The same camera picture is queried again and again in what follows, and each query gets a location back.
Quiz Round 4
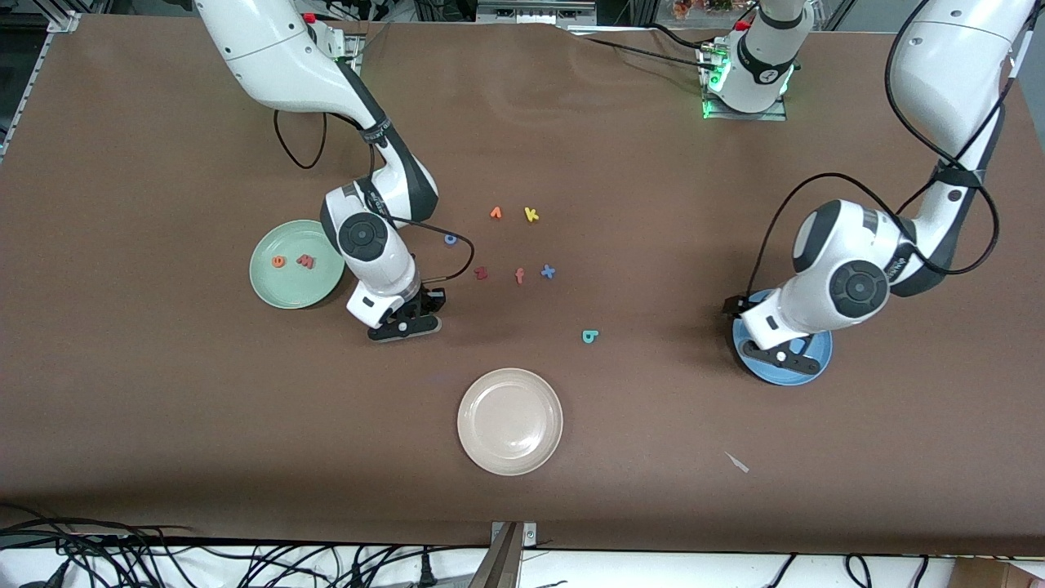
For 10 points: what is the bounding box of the blue plastic plate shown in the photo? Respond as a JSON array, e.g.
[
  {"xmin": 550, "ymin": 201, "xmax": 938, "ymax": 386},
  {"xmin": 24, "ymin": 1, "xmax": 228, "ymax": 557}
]
[{"xmin": 731, "ymin": 290, "xmax": 834, "ymax": 386}]

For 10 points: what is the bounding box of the light green plastic plate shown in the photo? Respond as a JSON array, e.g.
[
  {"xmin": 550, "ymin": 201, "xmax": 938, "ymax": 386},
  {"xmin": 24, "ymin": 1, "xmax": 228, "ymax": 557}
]
[{"xmin": 249, "ymin": 219, "xmax": 347, "ymax": 310}]

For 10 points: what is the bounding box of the beige plastic plate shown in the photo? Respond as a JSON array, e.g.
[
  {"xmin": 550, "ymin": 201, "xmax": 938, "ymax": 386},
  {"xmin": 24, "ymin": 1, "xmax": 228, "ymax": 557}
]
[{"xmin": 456, "ymin": 367, "xmax": 564, "ymax": 477}]

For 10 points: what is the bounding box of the brown cardboard box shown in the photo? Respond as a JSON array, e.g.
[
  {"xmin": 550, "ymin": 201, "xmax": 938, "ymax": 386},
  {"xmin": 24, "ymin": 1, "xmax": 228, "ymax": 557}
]
[{"xmin": 951, "ymin": 558, "xmax": 1045, "ymax": 588}]

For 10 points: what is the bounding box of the grey metal box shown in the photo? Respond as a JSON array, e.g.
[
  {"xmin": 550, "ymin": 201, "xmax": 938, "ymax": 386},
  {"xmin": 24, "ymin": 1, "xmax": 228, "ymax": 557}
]
[{"xmin": 476, "ymin": 0, "xmax": 597, "ymax": 24}]

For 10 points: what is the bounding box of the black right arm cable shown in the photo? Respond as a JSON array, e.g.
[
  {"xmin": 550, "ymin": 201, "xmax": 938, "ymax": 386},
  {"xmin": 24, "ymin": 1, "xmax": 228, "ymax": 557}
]
[{"xmin": 273, "ymin": 109, "xmax": 476, "ymax": 288}]

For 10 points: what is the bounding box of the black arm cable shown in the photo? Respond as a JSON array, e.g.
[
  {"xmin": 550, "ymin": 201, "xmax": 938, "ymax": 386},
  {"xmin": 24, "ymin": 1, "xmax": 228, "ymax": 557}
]
[
  {"xmin": 273, "ymin": 109, "xmax": 476, "ymax": 288},
  {"xmin": 745, "ymin": 0, "xmax": 1029, "ymax": 299}
]

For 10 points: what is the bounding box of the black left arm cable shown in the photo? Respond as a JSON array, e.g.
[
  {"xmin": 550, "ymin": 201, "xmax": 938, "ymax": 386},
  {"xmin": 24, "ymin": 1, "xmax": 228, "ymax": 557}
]
[{"xmin": 745, "ymin": 0, "xmax": 1029, "ymax": 299}]

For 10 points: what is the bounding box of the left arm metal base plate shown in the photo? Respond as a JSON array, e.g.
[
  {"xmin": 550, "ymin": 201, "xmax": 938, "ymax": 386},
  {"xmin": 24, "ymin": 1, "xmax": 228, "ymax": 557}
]
[{"xmin": 700, "ymin": 45, "xmax": 789, "ymax": 122}]

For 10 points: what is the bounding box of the grey metal clamp bracket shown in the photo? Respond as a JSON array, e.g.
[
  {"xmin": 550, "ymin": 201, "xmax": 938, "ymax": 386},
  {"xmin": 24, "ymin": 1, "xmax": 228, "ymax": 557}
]
[{"xmin": 469, "ymin": 521, "xmax": 538, "ymax": 588}]

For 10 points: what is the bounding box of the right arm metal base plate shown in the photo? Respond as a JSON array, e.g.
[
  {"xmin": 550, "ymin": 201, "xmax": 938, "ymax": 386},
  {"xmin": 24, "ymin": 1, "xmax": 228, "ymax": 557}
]
[{"xmin": 327, "ymin": 24, "xmax": 364, "ymax": 82}]

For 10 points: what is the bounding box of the thin black base cable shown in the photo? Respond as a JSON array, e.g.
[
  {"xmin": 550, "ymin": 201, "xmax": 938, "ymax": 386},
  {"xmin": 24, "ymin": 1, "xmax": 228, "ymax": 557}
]
[
  {"xmin": 571, "ymin": 31, "xmax": 709, "ymax": 68},
  {"xmin": 649, "ymin": 23, "xmax": 723, "ymax": 51}
]

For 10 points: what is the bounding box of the black cable tangle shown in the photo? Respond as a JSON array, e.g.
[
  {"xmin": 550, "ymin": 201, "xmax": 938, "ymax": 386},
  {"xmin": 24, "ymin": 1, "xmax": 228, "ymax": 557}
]
[{"xmin": 0, "ymin": 502, "xmax": 491, "ymax": 588}]

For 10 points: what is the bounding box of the aluminium frame rail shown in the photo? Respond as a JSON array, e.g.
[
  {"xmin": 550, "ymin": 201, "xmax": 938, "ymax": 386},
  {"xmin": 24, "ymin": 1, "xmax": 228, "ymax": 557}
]
[{"xmin": 0, "ymin": 0, "xmax": 82, "ymax": 160}]

